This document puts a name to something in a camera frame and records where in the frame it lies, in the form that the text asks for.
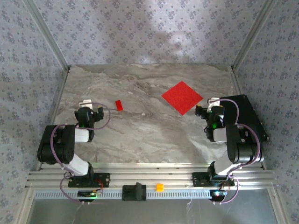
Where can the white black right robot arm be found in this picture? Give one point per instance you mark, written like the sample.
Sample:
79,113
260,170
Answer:
219,135

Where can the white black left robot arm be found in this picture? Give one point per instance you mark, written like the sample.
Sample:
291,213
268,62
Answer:
81,135

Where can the small red block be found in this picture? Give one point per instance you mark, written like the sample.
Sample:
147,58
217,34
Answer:
119,105

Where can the black flat box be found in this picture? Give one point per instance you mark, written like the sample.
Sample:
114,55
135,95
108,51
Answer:
247,116

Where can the left controller circuit board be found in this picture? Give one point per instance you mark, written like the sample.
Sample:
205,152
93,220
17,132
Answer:
86,193

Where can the controller circuit board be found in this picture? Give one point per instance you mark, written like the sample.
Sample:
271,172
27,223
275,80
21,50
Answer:
218,194
86,193

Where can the right controller circuit board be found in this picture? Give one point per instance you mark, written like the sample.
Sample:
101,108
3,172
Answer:
218,194

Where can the small orange block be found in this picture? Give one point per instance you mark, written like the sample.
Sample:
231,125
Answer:
160,187

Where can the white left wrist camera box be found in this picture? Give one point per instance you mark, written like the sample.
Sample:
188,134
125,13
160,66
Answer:
85,103

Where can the aluminium table side rail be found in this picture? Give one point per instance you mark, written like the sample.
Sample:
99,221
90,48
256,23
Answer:
54,116
239,88

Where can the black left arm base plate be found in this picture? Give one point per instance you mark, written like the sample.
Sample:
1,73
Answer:
104,178

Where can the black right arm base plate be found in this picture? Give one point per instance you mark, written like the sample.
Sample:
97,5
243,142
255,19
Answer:
198,179

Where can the aluminium rail frame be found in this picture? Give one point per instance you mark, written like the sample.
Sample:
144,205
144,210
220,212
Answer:
149,173

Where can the black mount block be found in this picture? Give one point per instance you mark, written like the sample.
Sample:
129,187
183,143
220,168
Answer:
133,192

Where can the aluminium corner post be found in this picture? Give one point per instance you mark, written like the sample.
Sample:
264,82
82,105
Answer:
254,35
46,35

